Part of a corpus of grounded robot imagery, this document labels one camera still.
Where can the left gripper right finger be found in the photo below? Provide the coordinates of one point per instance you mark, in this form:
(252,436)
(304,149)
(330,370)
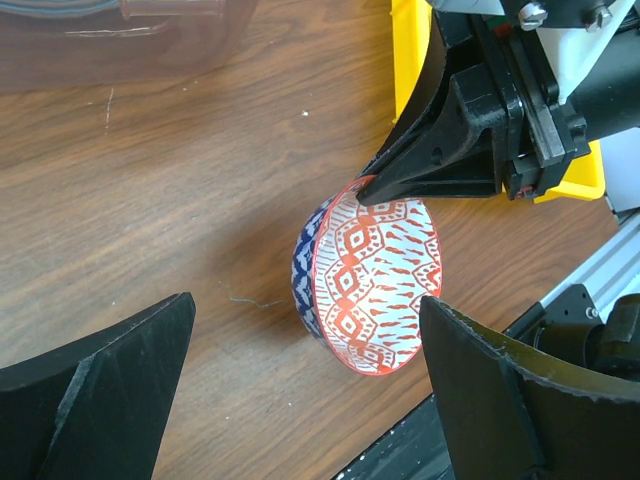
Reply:
(525,405)

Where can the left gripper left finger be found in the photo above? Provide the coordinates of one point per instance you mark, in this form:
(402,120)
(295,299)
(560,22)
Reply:
(97,408)

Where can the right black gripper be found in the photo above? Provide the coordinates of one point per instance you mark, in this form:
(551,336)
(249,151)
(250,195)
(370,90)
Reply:
(442,143)

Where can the red patterned bowl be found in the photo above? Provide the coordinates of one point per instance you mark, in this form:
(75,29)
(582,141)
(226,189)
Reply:
(359,273)

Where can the pink translucent plastic bin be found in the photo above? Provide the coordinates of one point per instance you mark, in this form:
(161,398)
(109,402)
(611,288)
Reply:
(50,44)

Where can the yellow plastic tray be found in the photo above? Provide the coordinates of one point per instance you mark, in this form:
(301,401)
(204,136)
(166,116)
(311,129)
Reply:
(411,27)

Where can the aluminium frame rail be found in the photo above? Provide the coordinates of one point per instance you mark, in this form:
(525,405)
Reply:
(609,273)

